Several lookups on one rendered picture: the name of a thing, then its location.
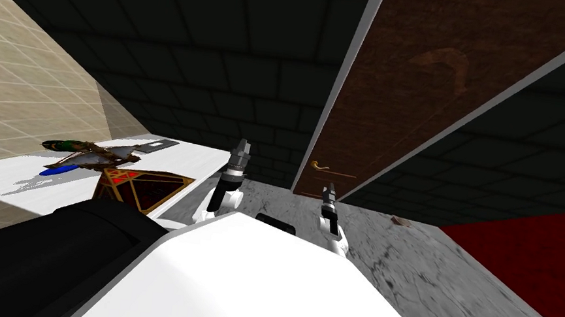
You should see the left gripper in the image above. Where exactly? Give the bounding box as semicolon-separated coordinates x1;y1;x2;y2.
227;137;253;175

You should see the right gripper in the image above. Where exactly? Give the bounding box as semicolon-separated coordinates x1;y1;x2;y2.
320;182;340;210

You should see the small brown floor object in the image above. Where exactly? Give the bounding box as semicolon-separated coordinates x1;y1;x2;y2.
389;214;413;229

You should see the dark grey flat device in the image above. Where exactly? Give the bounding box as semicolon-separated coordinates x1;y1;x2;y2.
133;135;181;158

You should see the red gold faceted box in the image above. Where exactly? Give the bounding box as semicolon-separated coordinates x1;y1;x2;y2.
91;163;197;221

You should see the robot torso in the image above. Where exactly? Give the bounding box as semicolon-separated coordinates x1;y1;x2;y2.
63;193;460;317

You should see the brown wooden door leaf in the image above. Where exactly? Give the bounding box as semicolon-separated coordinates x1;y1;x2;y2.
291;0;565;226

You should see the green brown blue model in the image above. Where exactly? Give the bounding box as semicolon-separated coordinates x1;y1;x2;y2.
38;135;143;187

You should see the white table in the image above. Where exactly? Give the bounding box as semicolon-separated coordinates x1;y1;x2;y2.
0;118;236;236

